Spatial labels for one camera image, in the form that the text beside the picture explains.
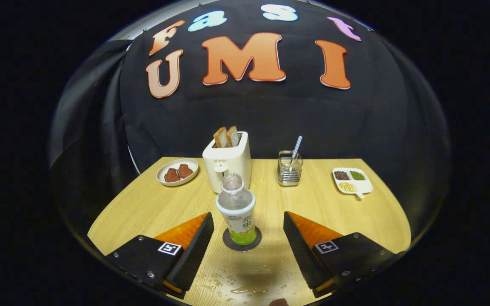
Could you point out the clear juice bottle green label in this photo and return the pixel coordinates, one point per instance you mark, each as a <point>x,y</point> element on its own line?
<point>236,212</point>

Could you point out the white round plate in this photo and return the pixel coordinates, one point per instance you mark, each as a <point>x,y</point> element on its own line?
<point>162,178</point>

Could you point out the wooden table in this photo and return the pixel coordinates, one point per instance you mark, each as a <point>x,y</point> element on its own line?
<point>313,212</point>

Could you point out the brown meat piece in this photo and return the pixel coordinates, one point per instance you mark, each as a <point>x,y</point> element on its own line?
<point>171,175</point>
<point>184,171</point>

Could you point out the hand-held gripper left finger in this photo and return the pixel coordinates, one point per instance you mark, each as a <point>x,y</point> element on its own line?
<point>194,255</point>

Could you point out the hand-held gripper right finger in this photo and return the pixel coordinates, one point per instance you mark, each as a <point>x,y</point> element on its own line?
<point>302,255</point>

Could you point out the dark round coaster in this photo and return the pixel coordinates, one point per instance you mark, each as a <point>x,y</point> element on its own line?
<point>228,243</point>

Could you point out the white divided dish with beans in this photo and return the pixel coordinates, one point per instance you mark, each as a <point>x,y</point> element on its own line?
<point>364,187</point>

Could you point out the white toaster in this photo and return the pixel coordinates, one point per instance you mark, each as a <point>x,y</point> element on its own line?
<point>228,163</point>

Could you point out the toast bread slice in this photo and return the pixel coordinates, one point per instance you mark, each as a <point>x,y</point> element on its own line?
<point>220,137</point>
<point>232,136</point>

